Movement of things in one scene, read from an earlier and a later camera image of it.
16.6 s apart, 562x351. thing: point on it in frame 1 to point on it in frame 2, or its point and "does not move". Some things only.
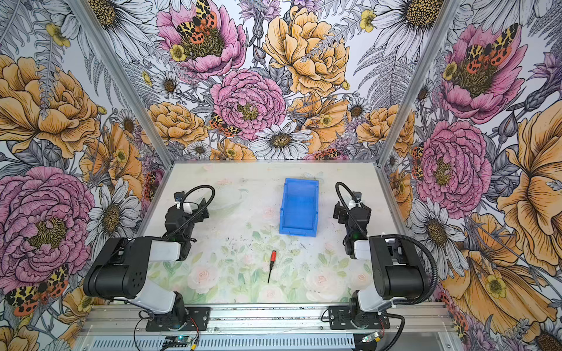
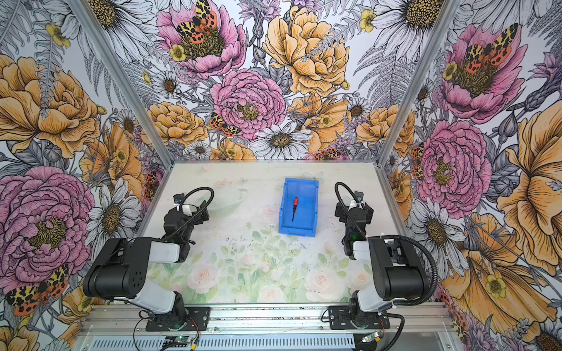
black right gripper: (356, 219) does not move
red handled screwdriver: (273, 258) to (296, 204)
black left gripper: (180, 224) does not move
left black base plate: (198, 320) does not move
